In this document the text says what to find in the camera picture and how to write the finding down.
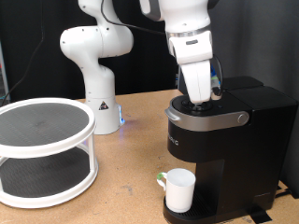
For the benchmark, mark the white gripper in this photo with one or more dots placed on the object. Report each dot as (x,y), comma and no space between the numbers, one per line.
(197,81)

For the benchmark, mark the black Keurig coffee machine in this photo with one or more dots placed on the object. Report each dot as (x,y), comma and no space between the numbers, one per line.
(236,146)

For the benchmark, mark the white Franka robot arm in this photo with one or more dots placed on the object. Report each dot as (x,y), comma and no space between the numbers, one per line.
(99,77)

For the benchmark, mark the black tape strip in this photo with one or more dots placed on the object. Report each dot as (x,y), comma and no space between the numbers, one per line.
(260,214)

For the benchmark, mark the white two-tier turntable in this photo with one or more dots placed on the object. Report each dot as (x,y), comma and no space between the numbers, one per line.
(40,124)

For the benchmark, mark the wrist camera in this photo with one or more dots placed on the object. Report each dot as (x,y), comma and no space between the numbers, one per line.
(216,91)

